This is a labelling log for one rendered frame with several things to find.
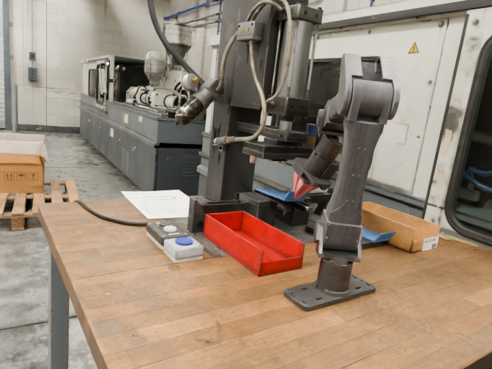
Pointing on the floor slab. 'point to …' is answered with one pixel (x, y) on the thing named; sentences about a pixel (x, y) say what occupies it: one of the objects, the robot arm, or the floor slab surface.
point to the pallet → (36, 201)
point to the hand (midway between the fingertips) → (296, 195)
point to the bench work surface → (256, 304)
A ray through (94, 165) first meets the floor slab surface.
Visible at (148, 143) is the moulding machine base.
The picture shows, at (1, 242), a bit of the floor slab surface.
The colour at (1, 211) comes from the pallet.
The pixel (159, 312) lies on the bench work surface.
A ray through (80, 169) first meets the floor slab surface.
